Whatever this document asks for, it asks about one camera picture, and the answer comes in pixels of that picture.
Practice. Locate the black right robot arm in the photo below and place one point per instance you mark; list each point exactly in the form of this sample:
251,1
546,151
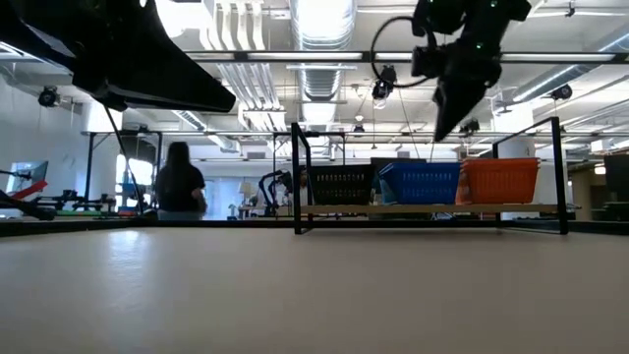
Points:
506,10

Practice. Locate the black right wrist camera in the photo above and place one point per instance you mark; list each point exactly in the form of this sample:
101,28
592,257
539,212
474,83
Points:
426,61

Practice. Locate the person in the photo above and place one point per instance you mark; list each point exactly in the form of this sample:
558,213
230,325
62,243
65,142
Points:
179,187

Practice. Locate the black background robot arm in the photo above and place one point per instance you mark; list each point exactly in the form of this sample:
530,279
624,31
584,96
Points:
265,189

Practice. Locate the black ceiling-hung device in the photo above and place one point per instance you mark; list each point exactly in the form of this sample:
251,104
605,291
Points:
48,98
384,86
469,127
562,93

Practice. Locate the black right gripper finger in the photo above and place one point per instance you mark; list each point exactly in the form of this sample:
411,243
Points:
447,103
469,96

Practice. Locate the small background monitor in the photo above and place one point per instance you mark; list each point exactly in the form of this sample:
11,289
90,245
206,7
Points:
37,172

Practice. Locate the wooden shelf with black frame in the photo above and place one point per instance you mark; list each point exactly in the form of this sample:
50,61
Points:
417,209

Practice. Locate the black background station frame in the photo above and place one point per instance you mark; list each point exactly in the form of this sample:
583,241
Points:
90,167

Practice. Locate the black aluminium rig frame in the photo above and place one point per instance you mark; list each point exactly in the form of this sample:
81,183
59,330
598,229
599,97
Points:
98,227

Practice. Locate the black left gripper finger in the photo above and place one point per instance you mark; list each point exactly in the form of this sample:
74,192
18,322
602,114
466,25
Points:
182,78
172,104

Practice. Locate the blue plastic mesh basket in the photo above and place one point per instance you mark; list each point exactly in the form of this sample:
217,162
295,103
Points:
422,165
422,189

